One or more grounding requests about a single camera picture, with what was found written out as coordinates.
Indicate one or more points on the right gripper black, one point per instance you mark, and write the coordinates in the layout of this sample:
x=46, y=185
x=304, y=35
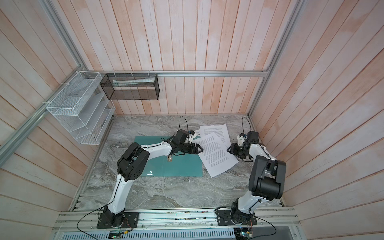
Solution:
x=234, y=148

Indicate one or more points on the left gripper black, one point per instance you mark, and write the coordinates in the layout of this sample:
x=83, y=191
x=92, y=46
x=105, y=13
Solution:
x=194, y=150

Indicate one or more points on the green file folder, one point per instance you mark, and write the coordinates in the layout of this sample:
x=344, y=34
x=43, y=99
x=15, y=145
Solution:
x=180, y=166

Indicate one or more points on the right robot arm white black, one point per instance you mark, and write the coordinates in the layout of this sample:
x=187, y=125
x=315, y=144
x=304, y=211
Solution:
x=266, y=181

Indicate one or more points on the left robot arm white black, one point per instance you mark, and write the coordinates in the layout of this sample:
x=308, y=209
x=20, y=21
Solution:
x=132, y=164

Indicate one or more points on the papers in black basket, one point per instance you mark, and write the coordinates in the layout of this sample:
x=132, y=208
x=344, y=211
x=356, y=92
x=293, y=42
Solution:
x=146, y=82

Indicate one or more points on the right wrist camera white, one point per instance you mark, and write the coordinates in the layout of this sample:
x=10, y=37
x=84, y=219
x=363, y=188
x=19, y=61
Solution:
x=241, y=139

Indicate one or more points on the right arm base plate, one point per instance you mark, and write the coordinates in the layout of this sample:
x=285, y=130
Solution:
x=226, y=217

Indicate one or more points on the aluminium mounting rail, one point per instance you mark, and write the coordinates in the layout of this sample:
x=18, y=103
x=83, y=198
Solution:
x=171, y=219

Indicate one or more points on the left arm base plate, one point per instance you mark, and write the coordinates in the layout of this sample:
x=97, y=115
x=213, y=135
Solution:
x=123, y=220

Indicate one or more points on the black mesh wall basket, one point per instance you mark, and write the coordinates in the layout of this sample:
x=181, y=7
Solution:
x=118, y=87

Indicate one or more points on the white wire mesh rack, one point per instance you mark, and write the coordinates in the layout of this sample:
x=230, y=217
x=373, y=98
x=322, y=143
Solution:
x=81, y=109

